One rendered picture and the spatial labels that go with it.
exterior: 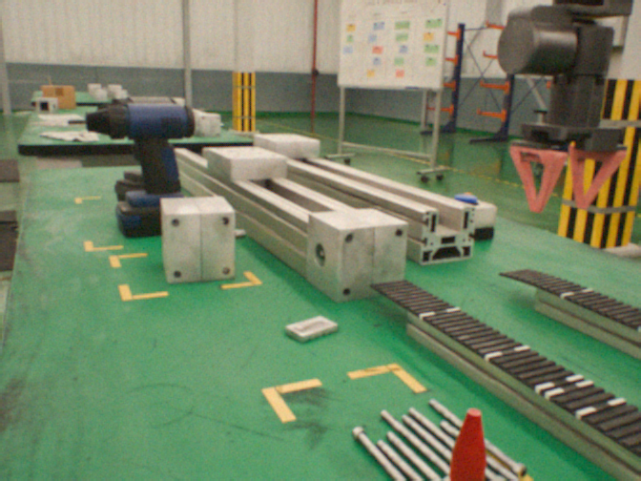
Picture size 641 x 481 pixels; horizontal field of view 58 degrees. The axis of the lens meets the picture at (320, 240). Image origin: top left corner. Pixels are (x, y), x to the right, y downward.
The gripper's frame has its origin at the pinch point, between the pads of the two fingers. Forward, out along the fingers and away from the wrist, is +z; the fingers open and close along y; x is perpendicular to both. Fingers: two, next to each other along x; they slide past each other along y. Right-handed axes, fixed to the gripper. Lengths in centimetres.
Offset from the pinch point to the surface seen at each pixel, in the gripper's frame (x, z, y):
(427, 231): -20.3, 8.3, 3.1
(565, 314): 4.4, 12.3, 1.6
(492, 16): -876, -146, -792
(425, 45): -472, -53, -333
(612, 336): 10.8, 12.3, 1.8
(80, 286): -30, 14, 51
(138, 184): -74, 9, 35
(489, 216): -27.9, 9.0, -16.4
